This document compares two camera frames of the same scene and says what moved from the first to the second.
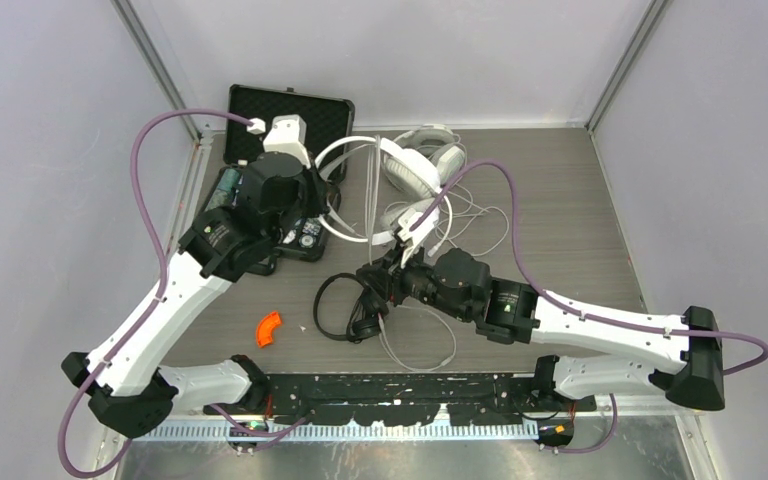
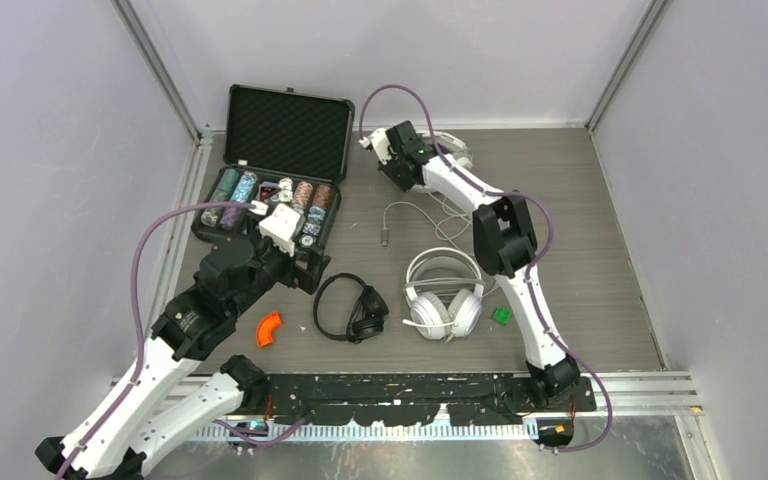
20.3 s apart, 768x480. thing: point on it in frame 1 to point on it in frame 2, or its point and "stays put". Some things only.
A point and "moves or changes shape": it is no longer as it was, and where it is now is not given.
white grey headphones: x=413 y=178 moves or changes shape
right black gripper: x=386 y=275 to x=403 y=183
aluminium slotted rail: x=157 y=431 stays put
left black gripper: x=318 y=186 to x=306 y=276
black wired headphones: x=366 y=321 stays put
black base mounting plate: x=402 y=398 stays put
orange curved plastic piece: x=265 y=328 stays put
